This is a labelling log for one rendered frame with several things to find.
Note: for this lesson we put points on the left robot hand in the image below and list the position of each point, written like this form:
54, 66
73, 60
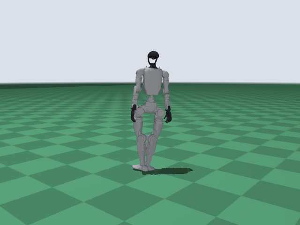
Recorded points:
132, 113

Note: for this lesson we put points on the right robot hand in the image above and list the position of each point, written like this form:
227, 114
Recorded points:
168, 115

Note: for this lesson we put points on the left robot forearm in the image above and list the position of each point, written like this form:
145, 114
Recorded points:
135, 98

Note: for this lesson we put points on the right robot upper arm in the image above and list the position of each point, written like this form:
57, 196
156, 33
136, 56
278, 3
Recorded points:
165, 90

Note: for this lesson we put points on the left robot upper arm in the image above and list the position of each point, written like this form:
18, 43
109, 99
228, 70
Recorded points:
138, 79

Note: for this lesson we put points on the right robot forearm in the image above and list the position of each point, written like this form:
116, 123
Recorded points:
167, 100

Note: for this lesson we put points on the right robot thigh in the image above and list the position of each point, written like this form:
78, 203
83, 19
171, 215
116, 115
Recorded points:
158, 123

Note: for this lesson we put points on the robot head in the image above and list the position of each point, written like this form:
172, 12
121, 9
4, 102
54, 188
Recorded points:
153, 55

